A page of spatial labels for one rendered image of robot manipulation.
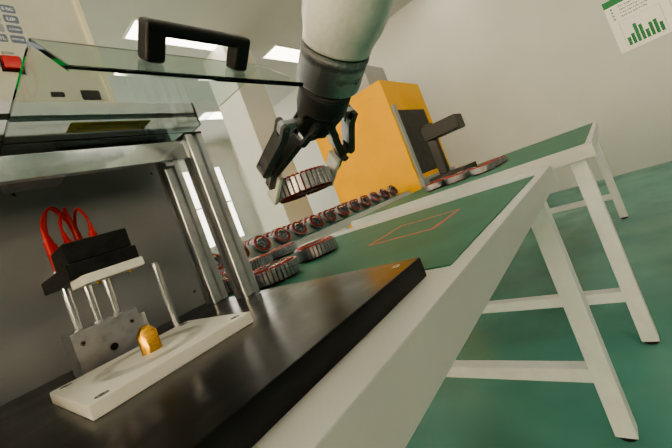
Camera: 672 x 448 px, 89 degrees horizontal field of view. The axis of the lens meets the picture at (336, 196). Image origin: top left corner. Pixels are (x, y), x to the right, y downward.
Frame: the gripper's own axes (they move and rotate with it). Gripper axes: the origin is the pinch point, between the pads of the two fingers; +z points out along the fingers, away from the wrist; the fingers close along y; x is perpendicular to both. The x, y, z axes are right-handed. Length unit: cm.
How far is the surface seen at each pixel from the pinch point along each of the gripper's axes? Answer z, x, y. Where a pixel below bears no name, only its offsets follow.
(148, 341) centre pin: -5.9, -17.6, -29.9
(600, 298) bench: 49, -56, 106
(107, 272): -7.6, -9.2, -31.4
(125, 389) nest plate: -11.9, -22.8, -32.1
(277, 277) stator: 17.8, -7.3, -6.8
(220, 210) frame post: 1.8, 1.0, -15.0
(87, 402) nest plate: -11.7, -22.3, -34.6
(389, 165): 193, 130, 226
